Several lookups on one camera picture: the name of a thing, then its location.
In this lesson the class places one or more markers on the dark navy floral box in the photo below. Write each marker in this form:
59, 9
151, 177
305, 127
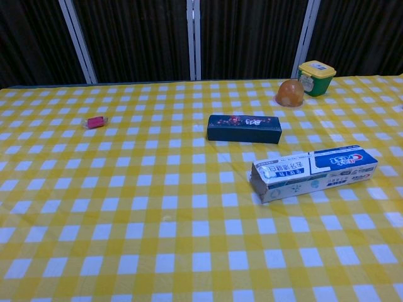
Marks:
244, 129

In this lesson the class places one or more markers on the blue and white toothpaste box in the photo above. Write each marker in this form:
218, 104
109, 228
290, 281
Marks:
315, 176

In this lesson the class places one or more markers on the yellow white checkered tablecloth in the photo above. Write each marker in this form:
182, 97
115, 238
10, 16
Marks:
157, 204

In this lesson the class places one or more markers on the orange translucent dome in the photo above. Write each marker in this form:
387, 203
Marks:
291, 93

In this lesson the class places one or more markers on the pink wrapped candy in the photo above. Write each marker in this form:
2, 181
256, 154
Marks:
94, 122

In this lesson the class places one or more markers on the dark pleated curtain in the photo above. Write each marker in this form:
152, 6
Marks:
141, 37

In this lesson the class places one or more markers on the green tub with yellow lid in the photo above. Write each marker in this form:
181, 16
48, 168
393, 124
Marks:
315, 78

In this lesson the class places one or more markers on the white screen frame post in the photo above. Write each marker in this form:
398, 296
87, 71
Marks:
304, 34
193, 39
79, 41

